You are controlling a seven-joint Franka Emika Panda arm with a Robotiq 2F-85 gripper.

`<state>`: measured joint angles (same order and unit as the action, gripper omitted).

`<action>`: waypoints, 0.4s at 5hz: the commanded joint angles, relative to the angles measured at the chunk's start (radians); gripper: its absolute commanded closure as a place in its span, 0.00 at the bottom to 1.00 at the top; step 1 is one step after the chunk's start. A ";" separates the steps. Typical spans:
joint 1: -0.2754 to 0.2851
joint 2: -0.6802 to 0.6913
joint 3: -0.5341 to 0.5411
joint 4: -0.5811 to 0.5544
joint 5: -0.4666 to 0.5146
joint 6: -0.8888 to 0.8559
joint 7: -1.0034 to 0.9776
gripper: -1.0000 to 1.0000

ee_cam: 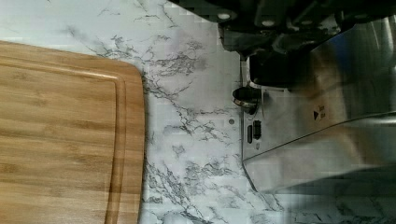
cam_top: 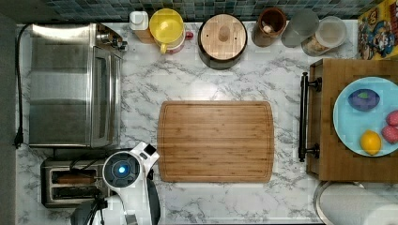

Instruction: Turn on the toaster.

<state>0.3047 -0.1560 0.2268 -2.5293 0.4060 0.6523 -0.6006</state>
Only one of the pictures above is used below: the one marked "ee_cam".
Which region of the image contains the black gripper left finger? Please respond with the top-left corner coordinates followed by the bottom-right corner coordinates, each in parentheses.
top-left (218, 22), bottom-right (275, 58)

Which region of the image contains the bamboo cutting board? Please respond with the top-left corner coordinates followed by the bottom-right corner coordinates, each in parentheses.
top-left (1, 42), bottom-right (145, 224)

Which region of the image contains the black toaster lever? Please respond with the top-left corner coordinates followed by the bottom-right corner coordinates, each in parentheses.
top-left (248, 51), bottom-right (309, 88)

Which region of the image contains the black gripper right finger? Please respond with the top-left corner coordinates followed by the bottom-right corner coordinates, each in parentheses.
top-left (264, 15), bottom-right (341, 58)

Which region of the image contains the stainless steel toaster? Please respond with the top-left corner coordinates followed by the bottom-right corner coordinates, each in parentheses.
top-left (242, 17), bottom-right (395, 195)

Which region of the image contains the black chrome toaster knob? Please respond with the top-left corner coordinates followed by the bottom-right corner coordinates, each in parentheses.
top-left (233, 87), bottom-right (261, 115)

